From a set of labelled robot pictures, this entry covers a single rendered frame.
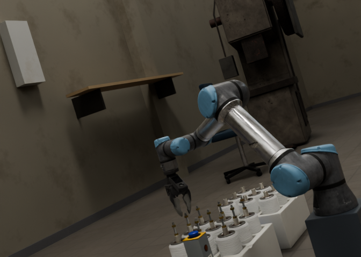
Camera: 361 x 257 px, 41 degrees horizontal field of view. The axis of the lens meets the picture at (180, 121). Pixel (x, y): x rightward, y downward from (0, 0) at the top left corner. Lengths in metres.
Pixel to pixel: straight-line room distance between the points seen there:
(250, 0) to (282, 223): 4.13
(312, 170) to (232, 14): 4.72
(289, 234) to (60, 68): 3.49
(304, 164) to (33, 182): 3.42
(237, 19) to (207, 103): 4.46
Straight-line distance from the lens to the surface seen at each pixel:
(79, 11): 5.89
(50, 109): 5.04
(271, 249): 2.24
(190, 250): 1.89
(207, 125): 2.07
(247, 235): 2.12
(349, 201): 1.75
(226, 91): 1.79
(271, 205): 2.48
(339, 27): 12.28
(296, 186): 1.60
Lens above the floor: 0.76
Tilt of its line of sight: level
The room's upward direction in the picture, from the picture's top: 17 degrees counter-clockwise
